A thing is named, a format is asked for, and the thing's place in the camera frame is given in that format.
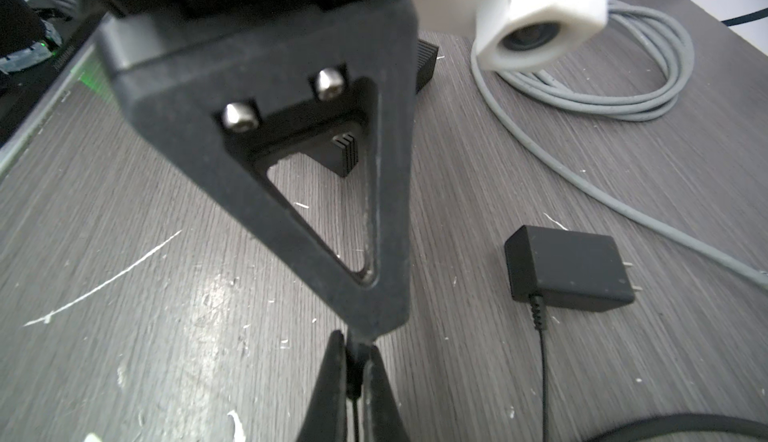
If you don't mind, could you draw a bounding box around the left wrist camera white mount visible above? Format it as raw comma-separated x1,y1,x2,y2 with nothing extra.
413,0,608,72

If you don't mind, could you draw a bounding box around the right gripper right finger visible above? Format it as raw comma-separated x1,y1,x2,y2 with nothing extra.
361,346,410,442

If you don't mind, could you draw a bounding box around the small black adapter with cable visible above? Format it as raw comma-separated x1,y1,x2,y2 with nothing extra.
503,225,635,441

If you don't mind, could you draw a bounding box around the grey coiled ethernet cable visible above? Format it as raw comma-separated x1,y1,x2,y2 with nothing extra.
469,0,768,293

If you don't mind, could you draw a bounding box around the black cable with barrel plug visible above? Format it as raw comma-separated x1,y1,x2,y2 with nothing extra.
584,413,768,442

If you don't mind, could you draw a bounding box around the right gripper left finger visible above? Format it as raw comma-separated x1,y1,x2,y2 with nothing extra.
296,330,347,442

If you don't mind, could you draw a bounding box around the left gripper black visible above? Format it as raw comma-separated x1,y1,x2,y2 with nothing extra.
96,0,418,341

